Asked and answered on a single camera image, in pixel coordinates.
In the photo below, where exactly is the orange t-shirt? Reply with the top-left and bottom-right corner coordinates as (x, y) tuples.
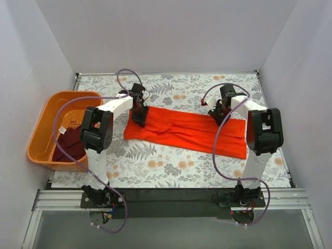
(123, 107), (246, 159)

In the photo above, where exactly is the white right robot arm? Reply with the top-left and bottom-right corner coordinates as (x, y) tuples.
(201, 83), (284, 206)

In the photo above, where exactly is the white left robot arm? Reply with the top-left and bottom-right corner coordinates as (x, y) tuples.
(79, 83), (150, 208)

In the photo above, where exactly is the dark red t-shirt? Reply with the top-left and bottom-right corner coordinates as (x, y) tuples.
(52, 126), (86, 162)

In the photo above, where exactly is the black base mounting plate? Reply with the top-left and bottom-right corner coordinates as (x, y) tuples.
(80, 187), (266, 219)

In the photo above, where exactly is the orange plastic basket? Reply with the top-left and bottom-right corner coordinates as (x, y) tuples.
(27, 91), (103, 172)

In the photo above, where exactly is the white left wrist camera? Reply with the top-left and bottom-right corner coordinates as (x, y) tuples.
(142, 90), (150, 106)

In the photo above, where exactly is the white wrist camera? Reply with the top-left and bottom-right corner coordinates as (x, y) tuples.
(201, 96), (220, 111)
(142, 90), (150, 106)

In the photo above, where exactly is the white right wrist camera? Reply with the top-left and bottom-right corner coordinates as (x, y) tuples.
(201, 96), (220, 111)

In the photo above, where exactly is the aluminium frame rail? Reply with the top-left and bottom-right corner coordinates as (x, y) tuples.
(22, 188), (324, 248)

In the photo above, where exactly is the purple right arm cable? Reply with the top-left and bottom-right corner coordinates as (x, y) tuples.
(201, 83), (272, 227)

